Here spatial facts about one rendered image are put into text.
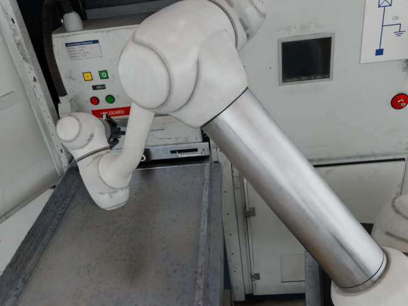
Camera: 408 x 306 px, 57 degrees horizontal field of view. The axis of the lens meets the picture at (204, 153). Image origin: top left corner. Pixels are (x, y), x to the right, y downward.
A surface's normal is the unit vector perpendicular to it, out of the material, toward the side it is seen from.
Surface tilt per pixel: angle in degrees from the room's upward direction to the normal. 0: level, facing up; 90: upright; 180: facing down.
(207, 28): 55
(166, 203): 0
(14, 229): 90
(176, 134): 90
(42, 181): 90
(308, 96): 90
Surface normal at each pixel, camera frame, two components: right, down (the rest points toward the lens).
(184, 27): 0.42, -0.50
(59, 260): -0.12, -0.85
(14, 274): 0.99, -0.08
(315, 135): -0.04, 0.53
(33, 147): 0.87, 0.16
